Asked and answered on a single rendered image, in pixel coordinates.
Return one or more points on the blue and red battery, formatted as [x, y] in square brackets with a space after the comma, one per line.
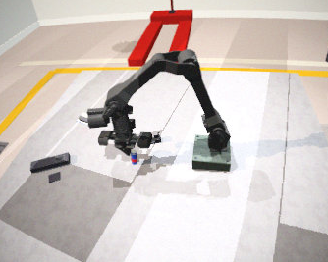
[134, 157]

